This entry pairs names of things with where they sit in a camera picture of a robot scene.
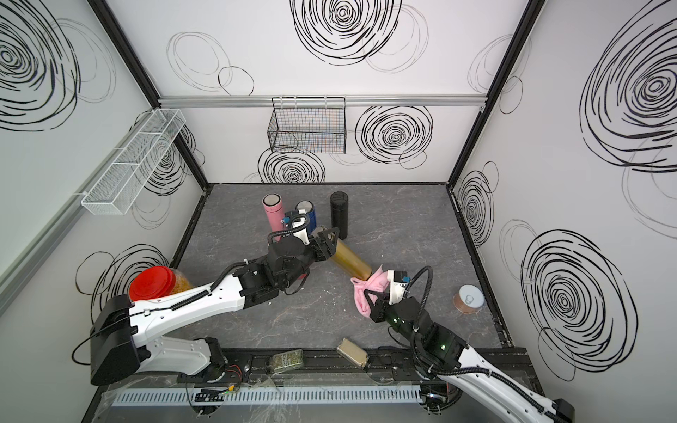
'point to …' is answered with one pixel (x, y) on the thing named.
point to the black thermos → (338, 202)
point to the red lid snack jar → (154, 282)
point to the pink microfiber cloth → (378, 282)
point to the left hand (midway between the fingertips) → (335, 233)
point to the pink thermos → (273, 208)
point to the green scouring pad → (289, 360)
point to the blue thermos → (310, 210)
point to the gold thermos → (345, 257)
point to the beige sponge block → (353, 352)
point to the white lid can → (469, 299)
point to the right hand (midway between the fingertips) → (366, 296)
